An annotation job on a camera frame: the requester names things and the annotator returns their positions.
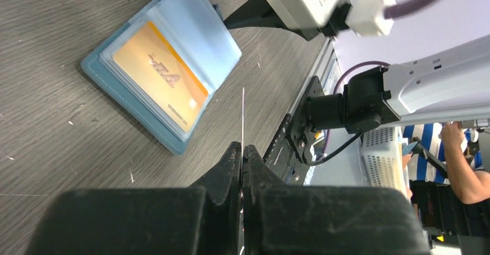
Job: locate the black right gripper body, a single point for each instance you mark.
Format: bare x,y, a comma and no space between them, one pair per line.
258,13

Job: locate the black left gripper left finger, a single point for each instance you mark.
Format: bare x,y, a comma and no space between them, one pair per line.
202,218

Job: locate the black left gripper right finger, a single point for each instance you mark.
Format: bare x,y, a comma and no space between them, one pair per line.
283,219

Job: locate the white grey stripe card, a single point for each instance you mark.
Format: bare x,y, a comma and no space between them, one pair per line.
241,225

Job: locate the blue leather card holder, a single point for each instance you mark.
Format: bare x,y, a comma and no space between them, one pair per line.
197,33

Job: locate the gold orange card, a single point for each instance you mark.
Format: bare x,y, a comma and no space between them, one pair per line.
149,63

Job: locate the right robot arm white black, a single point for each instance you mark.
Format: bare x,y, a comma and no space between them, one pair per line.
386,95

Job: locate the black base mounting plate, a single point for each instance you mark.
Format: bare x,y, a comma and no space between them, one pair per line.
289,152

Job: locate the white perforated box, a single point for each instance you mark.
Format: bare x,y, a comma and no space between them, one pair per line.
382,154

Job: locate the person in striped shirt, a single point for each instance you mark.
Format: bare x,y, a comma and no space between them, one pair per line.
469,180

